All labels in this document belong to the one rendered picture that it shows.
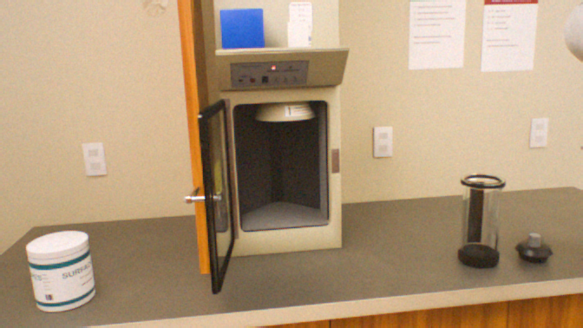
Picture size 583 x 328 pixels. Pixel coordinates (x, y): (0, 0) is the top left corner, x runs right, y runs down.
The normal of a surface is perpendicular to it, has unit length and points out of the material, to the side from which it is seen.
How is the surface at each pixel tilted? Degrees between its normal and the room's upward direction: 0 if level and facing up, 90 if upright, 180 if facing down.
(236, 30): 90
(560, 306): 90
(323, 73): 135
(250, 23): 90
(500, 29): 90
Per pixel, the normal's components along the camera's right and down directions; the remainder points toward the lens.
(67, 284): 0.59, 0.17
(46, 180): 0.13, 0.22
